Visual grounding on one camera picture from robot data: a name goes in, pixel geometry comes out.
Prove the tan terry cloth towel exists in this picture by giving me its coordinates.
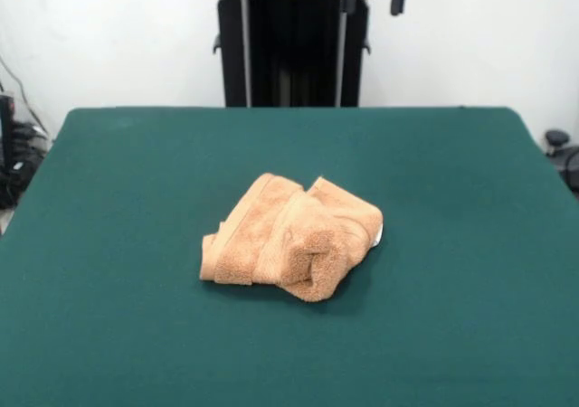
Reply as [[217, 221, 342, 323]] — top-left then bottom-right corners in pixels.
[[200, 172, 385, 303]]

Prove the grey wheeled floor base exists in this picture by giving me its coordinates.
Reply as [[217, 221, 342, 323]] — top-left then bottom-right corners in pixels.
[[544, 128, 579, 195]]

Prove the dark green table cloth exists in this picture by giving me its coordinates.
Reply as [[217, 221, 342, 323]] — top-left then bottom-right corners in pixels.
[[0, 106, 579, 407]]

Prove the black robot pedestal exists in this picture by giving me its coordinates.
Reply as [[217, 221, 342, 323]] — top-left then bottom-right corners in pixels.
[[197, 0, 391, 109]]

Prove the grey wall cable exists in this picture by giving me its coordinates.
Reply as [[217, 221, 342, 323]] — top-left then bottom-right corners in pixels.
[[0, 56, 43, 128]]

